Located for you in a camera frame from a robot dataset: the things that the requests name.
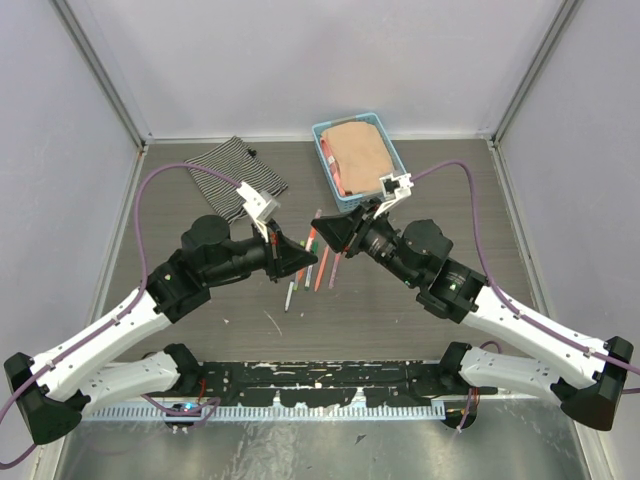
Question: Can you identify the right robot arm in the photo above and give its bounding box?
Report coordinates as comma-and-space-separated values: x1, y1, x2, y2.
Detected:
311, 202, 634, 431

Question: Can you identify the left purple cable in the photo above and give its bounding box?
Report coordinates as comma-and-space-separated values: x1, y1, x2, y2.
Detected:
0, 163, 246, 466

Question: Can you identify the black white striped cloth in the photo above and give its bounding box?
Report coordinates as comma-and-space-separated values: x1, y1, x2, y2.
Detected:
185, 136, 288, 224

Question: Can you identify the white pen blue end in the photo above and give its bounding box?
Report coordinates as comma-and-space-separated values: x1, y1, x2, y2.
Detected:
284, 280, 295, 313

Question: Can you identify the orange highlighter pen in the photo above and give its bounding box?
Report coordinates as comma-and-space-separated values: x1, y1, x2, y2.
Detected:
297, 227, 316, 281

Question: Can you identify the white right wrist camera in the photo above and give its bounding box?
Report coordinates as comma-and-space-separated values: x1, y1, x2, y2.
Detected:
373, 173, 414, 219

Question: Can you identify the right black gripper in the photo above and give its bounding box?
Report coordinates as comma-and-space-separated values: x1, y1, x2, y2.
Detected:
311, 195, 420, 286

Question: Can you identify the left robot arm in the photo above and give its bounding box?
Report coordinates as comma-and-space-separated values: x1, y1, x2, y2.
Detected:
4, 215, 317, 445

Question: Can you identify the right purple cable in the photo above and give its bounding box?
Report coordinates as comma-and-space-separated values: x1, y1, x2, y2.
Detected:
412, 159, 640, 431

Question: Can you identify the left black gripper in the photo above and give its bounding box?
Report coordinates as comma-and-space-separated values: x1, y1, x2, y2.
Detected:
206, 218, 318, 285

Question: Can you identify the salmon orange pen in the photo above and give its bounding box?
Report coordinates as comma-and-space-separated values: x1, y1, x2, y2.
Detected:
314, 245, 330, 292

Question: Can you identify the purple cable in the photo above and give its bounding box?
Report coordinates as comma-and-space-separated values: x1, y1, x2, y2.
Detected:
0, 163, 246, 466
412, 159, 640, 431

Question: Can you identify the purple highlighter pen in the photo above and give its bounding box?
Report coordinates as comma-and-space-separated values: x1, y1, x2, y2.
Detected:
328, 257, 341, 289

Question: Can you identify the grey slotted cable duct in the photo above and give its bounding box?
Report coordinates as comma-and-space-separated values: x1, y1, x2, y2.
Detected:
88, 399, 446, 422

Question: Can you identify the peach folded towel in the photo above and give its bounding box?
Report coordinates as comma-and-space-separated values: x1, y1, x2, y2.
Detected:
320, 121, 393, 196

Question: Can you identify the white marker green end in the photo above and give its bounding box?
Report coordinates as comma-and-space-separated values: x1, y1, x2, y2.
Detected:
304, 265, 313, 291

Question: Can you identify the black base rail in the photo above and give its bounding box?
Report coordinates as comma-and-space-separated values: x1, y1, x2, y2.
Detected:
157, 360, 470, 408

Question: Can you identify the light blue plastic basket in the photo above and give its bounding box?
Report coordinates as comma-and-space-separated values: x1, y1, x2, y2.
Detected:
312, 112, 407, 213

